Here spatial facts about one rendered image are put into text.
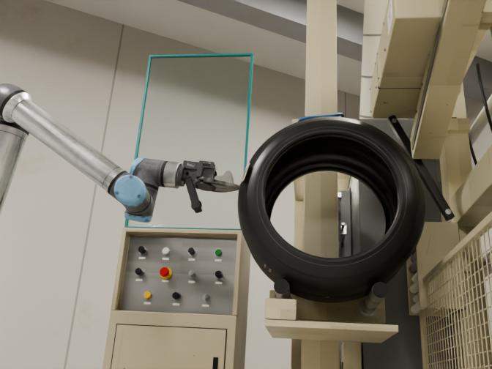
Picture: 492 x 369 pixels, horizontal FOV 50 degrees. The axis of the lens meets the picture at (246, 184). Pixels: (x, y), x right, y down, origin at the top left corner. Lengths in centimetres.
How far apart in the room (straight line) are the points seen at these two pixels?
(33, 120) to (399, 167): 115
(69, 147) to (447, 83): 120
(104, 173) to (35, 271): 257
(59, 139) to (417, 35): 114
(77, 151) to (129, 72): 319
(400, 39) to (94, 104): 333
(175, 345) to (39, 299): 202
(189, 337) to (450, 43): 148
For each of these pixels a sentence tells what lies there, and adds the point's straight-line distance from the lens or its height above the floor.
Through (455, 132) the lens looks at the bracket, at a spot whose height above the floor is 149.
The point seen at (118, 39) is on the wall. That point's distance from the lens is 502.
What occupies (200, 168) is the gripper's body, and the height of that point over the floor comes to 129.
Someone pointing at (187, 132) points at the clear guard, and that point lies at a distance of 259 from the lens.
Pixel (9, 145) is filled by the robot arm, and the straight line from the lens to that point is 196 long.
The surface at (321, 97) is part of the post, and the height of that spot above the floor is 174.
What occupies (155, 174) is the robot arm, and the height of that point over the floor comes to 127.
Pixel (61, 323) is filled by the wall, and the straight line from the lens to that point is 414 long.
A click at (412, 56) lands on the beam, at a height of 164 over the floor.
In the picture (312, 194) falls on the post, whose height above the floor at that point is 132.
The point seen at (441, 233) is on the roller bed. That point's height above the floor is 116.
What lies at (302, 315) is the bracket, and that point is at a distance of 187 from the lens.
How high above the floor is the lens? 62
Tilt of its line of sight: 21 degrees up
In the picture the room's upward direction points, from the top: 3 degrees clockwise
